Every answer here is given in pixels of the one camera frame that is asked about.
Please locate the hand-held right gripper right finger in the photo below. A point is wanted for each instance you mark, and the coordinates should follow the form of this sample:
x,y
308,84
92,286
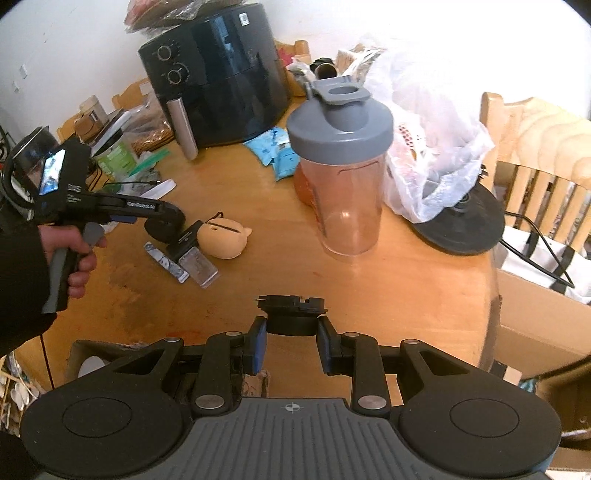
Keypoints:
x,y
324,346

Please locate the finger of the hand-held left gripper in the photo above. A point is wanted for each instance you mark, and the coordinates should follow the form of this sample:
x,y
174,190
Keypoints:
x,y
123,218
147,206

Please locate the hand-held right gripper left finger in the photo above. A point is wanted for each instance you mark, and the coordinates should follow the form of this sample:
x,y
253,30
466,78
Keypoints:
x,y
259,346

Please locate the black round cap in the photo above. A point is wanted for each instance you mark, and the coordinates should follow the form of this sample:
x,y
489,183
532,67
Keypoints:
x,y
161,230

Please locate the small black mount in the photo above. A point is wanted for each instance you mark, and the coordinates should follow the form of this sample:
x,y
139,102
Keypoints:
x,y
291,318

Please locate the small black box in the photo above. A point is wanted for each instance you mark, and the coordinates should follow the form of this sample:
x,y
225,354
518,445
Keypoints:
x,y
184,240

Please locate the patterned strip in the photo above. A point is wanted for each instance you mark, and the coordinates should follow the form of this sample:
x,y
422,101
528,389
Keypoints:
x,y
166,263

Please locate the tan pig-shaped squishy toy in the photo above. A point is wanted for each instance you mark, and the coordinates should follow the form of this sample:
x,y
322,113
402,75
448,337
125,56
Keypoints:
x,y
221,237

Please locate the clear plastic case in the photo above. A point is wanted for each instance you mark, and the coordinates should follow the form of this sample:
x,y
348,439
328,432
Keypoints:
x,y
198,270

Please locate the brown cardboard box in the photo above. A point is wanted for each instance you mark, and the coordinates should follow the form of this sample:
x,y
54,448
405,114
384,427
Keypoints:
x,y
138,350

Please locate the white plastic jar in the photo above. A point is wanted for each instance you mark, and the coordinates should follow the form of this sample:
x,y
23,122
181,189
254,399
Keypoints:
x,y
92,366

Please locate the person's left forearm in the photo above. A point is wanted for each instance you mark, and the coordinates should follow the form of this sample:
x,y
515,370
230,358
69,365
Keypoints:
x,y
21,286

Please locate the person's left hand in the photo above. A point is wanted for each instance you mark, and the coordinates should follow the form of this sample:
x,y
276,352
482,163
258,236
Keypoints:
x,y
57,237

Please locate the clear plastic bag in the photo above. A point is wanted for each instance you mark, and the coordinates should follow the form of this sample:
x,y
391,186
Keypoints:
x,y
145,168

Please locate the steel electric kettle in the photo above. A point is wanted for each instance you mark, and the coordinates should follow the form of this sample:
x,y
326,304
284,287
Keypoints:
x,y
25,157

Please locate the green canister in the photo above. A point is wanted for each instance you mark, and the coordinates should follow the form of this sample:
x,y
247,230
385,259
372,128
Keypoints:
x,y
115,154

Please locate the wooden chair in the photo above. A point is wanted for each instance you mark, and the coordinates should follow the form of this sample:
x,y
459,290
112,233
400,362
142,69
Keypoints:
x,y
134,94
540,152

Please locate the black air fryer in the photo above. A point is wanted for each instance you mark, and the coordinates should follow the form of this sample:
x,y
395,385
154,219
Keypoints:
x,y
217,78

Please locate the red apple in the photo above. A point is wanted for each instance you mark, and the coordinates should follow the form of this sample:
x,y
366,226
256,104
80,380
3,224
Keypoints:
x,y
305,189

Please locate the clear shaker bottle grey lid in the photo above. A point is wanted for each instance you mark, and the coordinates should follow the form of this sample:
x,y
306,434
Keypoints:
x,y
341,184

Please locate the black round base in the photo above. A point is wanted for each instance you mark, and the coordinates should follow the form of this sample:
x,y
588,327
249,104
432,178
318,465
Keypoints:
x,y
461,226

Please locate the bag of snacks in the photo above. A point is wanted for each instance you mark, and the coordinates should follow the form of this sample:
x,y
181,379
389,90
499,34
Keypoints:
x,y
161,11

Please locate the open cardboard carton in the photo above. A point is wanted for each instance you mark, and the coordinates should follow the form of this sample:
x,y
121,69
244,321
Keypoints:
x,y
545,323

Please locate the white plastic bag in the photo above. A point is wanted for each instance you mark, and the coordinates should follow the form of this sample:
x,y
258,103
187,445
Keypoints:
x,y
434,138

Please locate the white tote bag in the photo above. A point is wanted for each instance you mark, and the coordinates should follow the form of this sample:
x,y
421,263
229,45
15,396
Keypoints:
x,y
545,258

